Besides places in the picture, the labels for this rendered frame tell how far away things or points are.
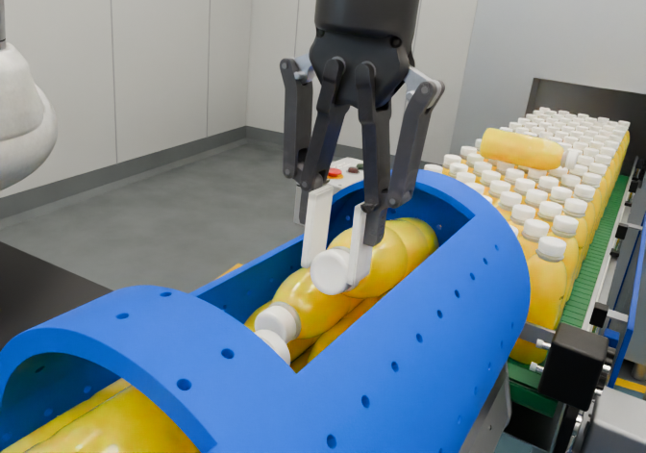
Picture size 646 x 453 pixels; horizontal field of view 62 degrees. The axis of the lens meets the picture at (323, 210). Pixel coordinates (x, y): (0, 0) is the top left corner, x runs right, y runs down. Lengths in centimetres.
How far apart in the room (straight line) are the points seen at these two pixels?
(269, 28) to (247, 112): 87
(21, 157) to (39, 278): 17
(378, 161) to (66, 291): 52
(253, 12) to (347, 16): 525
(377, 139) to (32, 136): 57
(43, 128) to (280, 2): 472
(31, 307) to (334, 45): 53
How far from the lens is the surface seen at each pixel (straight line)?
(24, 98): 84
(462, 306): 48
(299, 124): 45
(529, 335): 92
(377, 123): 41
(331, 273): 47
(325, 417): 32
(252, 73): 567
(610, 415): 100
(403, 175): 41
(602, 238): 164
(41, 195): 391
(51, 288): 82
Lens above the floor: 141
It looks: 21 degrees down
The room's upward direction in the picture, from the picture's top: 6 degrees clockwise
